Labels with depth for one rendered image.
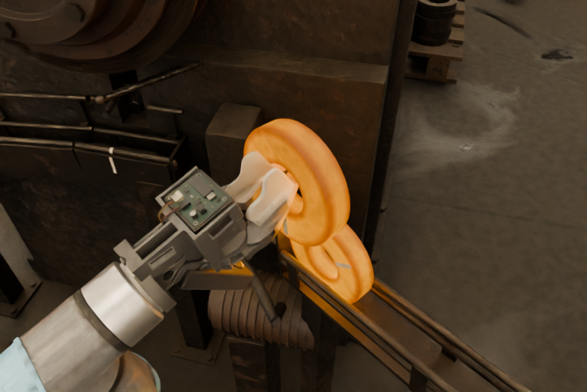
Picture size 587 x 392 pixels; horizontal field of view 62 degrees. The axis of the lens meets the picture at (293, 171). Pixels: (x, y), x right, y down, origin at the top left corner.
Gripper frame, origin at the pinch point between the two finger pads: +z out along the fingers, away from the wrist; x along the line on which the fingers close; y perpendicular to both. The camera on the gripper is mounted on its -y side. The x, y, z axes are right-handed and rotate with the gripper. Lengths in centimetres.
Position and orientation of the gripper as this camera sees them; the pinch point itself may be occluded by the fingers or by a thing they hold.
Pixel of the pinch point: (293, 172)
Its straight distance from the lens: 55.8
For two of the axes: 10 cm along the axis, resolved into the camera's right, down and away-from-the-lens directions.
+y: -1.9, -5.9, -7.8
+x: -6.6, -5.1, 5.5
